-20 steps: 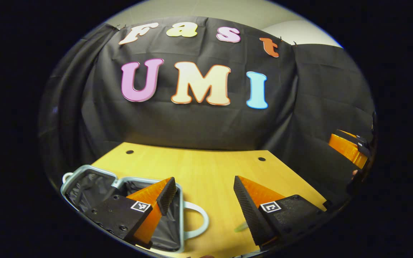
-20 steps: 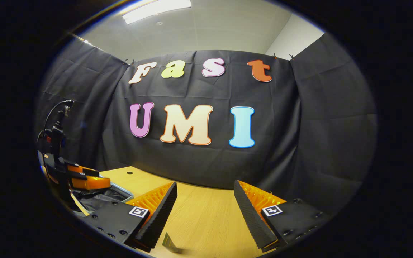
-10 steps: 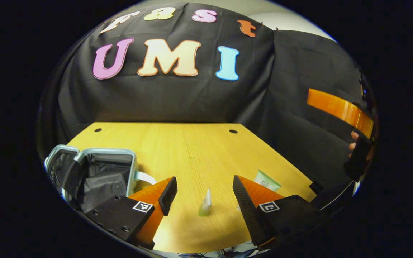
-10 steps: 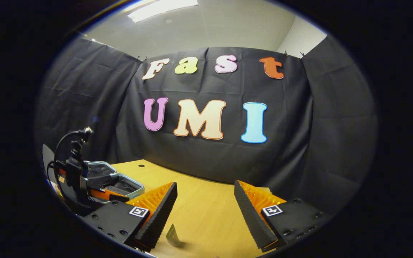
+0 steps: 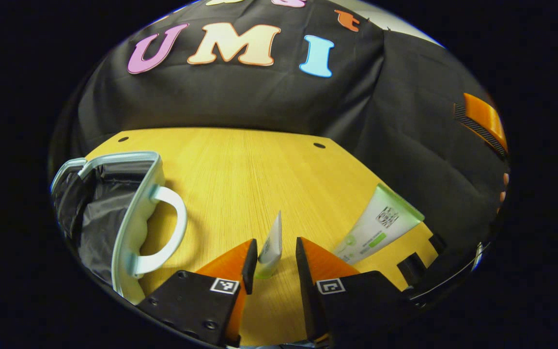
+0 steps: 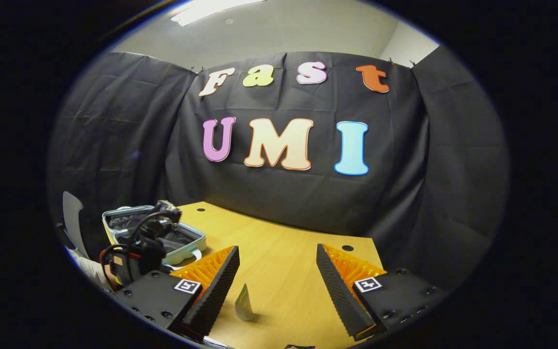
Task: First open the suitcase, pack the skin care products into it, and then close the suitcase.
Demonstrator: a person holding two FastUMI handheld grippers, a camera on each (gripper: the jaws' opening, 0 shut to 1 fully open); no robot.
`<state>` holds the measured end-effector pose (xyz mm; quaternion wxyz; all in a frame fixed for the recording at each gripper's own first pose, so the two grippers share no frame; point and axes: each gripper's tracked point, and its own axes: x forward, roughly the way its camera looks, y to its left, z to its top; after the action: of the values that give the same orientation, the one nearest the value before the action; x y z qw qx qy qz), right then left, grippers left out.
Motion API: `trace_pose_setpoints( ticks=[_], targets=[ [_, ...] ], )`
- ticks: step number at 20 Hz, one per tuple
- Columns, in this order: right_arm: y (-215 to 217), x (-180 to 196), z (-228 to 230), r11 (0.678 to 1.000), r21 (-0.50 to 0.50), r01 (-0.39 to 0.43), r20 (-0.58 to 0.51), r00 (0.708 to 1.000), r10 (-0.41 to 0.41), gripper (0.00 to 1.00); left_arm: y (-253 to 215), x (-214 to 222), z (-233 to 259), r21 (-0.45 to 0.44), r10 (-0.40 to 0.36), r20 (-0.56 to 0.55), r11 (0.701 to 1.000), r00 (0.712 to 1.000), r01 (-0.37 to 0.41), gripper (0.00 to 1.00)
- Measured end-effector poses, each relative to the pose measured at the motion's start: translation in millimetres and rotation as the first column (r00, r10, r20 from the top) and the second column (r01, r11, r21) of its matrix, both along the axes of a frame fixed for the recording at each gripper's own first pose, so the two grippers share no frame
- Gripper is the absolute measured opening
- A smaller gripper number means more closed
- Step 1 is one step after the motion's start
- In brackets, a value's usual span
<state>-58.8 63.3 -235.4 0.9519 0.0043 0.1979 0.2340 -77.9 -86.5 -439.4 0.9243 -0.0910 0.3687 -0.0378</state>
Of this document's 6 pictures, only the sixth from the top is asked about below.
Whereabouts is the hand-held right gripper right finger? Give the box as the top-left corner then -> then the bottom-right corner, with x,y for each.
315,243 -> 448,341

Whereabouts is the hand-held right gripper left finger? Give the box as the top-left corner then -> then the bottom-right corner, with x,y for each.
112,245 -> 241,342

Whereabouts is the silver green sachet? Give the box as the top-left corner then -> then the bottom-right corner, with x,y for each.
234,283 -> 256,321

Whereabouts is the pale blue suitcase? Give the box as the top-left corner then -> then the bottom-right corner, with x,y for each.
102,205 -> 208,271

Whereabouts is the grey chair backrest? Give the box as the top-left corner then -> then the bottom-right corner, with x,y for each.
62,191 -> 90,260

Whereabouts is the black backdrop cloth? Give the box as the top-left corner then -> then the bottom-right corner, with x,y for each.
46,51 -> 510,291

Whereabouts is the red cable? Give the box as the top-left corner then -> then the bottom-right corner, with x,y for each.
100,245 -> 139,291

